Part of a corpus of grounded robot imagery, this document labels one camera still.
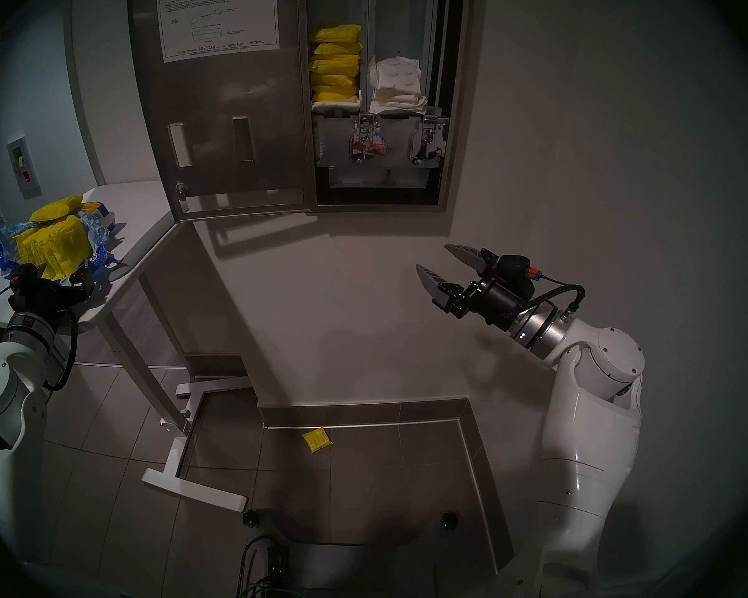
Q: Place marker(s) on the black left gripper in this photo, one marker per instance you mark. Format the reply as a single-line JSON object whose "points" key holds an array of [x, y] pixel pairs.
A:
{"points": [[37, 296]]}

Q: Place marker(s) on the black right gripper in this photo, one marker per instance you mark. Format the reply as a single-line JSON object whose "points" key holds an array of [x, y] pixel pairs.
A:
{"points": [[495, 301]]}

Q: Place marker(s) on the stainless steel dispenser door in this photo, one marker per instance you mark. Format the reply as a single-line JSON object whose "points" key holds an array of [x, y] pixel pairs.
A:
{"points": [[255, 104]]}

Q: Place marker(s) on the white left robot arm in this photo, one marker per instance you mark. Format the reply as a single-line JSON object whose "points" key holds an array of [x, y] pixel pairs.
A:
{"points": [[6, 416]]}

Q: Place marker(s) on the dark robot base platform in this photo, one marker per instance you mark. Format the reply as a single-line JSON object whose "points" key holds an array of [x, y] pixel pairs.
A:
{"points": [[349, 572]]}

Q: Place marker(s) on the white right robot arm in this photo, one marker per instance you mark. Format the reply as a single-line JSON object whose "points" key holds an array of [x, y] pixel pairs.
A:
{"points": [[586, 447]]}

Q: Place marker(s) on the stainless steel dispenser cabinet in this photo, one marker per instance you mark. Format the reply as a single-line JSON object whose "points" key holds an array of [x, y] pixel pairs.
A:
{"points": [[452, 167]]}

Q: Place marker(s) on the blue plastic pad bag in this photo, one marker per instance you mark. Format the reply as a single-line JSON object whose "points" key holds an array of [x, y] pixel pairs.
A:
{"points": [[100, 229]]}

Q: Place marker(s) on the white wrapped sanitary pad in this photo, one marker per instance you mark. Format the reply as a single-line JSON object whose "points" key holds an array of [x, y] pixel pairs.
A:
{"points": [[397, 73], [402, 99], [399, 109], [336, 105]]}

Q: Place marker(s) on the black round knob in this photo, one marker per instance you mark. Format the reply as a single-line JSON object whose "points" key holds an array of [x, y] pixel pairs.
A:
{"points": [[254, 517], [450, 519]]}

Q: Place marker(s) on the white instruction sheet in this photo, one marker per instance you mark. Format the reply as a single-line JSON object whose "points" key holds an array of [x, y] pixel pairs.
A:
{"points": [[218, 17]]}

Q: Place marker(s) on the black power box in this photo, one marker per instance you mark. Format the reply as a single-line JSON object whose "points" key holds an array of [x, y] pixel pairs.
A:
{"points": [[277, 562]]}

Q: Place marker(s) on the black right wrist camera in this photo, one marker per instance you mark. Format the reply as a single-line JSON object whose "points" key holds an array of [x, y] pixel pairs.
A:
{"points": [[514, 266]]}

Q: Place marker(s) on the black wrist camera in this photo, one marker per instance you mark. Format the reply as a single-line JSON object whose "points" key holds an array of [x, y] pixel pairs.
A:
{"points": [[22, 276], [514, 266]]}

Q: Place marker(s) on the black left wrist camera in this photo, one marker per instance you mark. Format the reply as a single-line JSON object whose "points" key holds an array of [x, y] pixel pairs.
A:
{"points": [[22, 276]]}

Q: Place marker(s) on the white pedestal table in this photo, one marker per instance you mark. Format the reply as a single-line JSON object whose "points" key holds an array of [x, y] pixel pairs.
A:
{"points": [[143, 210]]}

